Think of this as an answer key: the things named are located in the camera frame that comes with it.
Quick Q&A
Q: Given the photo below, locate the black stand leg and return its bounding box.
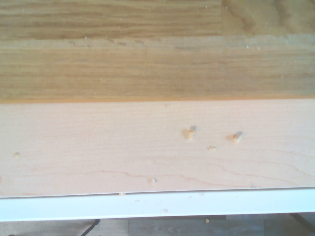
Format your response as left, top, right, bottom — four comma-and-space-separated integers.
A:
81, 218, 101, 236

